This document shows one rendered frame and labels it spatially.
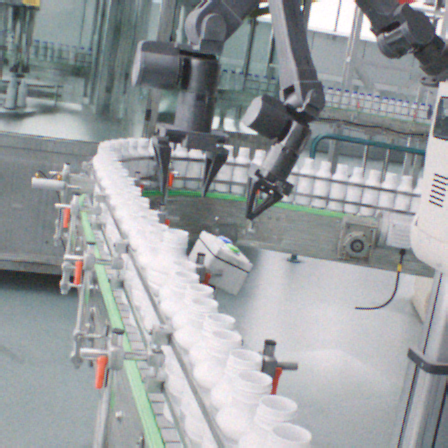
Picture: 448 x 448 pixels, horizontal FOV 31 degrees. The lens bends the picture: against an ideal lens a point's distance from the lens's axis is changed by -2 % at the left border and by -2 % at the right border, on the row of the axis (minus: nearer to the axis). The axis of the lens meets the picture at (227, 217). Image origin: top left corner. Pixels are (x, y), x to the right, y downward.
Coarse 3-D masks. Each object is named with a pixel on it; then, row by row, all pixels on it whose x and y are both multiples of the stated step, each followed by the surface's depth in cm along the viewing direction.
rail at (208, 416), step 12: (96, 180) 211; (108, 204) 181; (120, 228) 159; (108, 240) 177; (132, 252) 143; (144, 276) 129; (144, 288) 126; (132, 300) 138; (156, 300) 118; (132, 312) 135; (156, 312) 115; (168, 324) 108; (144, 336) 122; (180, 360) 97; (192, 384) 90; (168, 396) 102; (168, 408) 101; (204, 408) 84; (180, 420) 95; (180, 432) 93; (216, 432) 79
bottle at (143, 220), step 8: (144, 216) 149; (144, 224) 147; (144, 232) 147; (136, 240) 147; (144, 240) 147; (136, 248) 147; (128, 256) 148; (136, 256) 147; (128, 264) 148; (128, 272) 148; (128, 280) 148; (128, 288) 148; (128, 304) 149
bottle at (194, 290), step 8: (192, 288) 110; (200, 288) 110; (208, 288) 110; (192, 296) 107; (200, 296) 107; (208, 296) 108; (184, 304) 109; (184, 312) 108; (176, 320) 108; (184, 320) 108; (176, 328) 108; (168, 352) 110; (168, 360) 109; (168, 368) 109; (168, 376) 109
